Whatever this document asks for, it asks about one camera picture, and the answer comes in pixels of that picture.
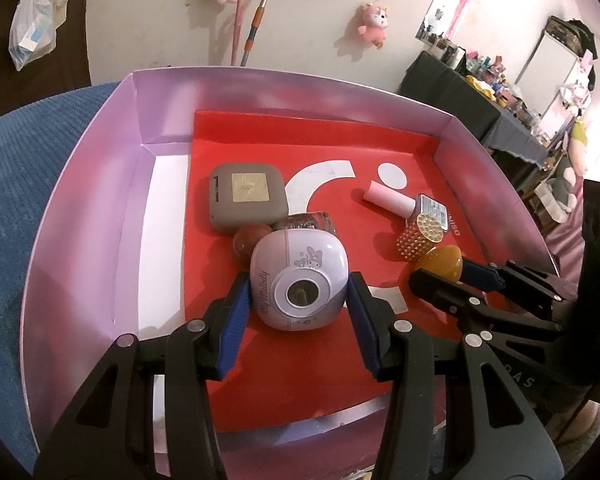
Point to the red-brown stone ball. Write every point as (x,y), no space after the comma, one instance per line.
(247,245)

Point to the glitter nail polish bottle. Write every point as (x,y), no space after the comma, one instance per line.
(305,222)

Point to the bright pink plush toy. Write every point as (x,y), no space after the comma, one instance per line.
(372,22)

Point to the yellow-green large plush toy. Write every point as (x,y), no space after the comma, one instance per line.
(577,142)

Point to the pink cardboard box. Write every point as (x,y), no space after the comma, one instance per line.
(95,210)

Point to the brown wooden door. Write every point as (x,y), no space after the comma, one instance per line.
(75,20)

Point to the clutter of cosmetics bottles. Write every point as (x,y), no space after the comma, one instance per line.
(505,90)

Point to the hanging plastic bag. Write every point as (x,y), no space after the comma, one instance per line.
(30,30)

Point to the black bag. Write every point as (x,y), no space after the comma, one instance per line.
(570,35)

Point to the white pink toy camera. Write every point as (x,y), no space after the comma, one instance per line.
(300,260)

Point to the amber egg-shaped sponge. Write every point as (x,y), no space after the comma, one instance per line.
(440,262)

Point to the yellow cloth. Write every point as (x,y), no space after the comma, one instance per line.
(480,87)

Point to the red paper sheet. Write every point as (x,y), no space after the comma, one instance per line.
(280,150)

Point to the mauve pink-capped nail polish bottle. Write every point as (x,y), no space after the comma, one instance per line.
(385,197)

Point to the pink stick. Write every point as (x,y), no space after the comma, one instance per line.
(237,25)

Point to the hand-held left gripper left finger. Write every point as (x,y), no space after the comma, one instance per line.
(235,325)

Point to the grey white plush toy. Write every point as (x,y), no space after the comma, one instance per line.
(560,192)

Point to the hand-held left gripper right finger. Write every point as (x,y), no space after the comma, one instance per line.
(365,325)

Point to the gold studded cylinder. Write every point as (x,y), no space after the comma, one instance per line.
(420,237)

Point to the dark cloth-covered table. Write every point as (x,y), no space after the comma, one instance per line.
(445,95)

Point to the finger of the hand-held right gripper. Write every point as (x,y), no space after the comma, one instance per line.
(480,274)
(440,290)

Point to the white cabinet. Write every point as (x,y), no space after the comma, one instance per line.
(545,75)

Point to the grey square compact case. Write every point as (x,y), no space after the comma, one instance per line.
(247,200)

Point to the wall mirror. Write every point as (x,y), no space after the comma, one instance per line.
(450,0)

